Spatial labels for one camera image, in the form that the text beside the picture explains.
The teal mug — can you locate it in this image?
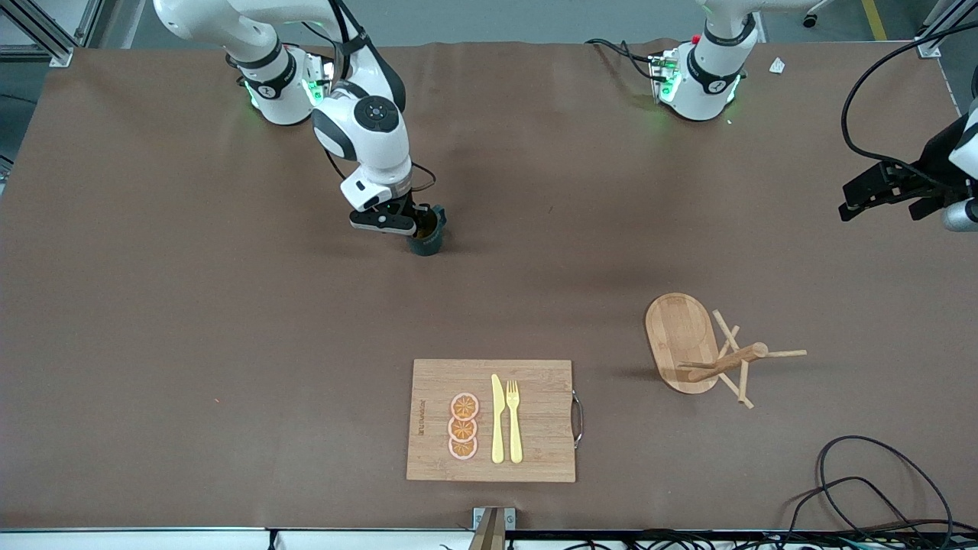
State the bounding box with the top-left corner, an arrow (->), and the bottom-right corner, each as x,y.
406,203 -> 448,257

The wooden mug rack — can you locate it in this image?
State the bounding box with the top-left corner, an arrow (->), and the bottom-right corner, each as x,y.
645,293 -> 808,409

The black cable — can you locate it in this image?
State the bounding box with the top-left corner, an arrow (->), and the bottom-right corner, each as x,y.
302,46 -> 338,85
816,435 -> 956,547
585,38 -> 662,81
781,477 -> 921,547
302,0 -> 438,192
840,23 -> 978,188

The table cover sheet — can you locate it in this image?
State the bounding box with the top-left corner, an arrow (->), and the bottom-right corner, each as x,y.
0,40 -> 978,532

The aluminium frame profile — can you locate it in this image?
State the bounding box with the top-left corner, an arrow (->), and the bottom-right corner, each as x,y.
0,0 -> 104,66
913,0 -> 978,58

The white table edge rail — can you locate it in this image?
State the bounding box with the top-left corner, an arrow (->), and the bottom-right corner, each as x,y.
0,527 -> 474,550

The yellow plastic knife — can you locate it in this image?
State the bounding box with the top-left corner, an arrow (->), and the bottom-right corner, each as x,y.
491,374 -> 506,464

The metal bracket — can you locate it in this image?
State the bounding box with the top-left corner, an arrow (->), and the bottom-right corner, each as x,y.
468,506 -> 517,550

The yellow plastic fork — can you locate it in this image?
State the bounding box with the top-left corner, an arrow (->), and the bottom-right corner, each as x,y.
506,380 -> 524,464

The wooden cutting board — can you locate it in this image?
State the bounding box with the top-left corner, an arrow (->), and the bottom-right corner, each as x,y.
406,359 -> 585,484

